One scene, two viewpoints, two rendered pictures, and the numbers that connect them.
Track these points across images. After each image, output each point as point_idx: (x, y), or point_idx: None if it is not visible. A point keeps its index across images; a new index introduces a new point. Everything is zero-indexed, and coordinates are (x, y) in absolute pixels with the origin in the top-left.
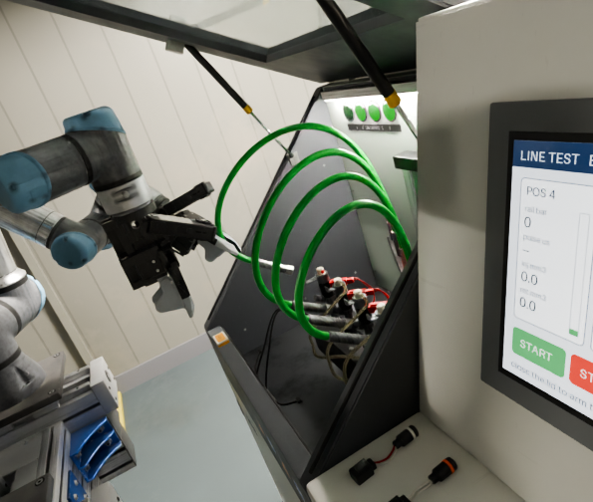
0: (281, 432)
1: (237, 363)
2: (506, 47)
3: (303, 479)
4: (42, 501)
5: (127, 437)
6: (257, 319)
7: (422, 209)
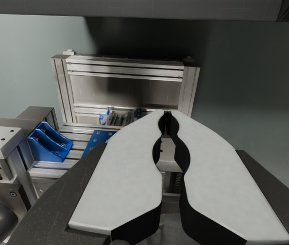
0: (209, 7)
1: (38, 0)
2: None
3: (287, 18)
4: (162, 203)
5: (29, 113)
6: None
7: None
